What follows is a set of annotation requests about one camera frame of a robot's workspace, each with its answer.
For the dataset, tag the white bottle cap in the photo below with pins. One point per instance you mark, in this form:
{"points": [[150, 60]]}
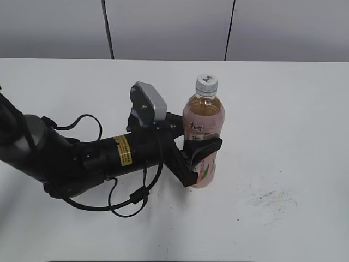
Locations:
{"points": [[207, 83]]}

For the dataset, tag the peach oolong tea bottle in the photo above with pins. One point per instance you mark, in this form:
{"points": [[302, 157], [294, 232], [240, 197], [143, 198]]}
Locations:
{"points": [[203, 119]]}

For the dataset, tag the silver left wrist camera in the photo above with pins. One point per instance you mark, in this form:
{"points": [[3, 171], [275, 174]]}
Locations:
{"points": [[148, 104]]}

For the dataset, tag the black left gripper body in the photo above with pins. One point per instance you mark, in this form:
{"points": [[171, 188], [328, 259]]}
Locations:
{"points": [[156, 145]]}

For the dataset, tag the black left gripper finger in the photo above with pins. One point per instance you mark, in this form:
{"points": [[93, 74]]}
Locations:
{"points": [[175, 124], [197, 150]]}

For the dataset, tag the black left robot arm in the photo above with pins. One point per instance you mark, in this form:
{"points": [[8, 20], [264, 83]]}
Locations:
{"points": [[67, 167]]}

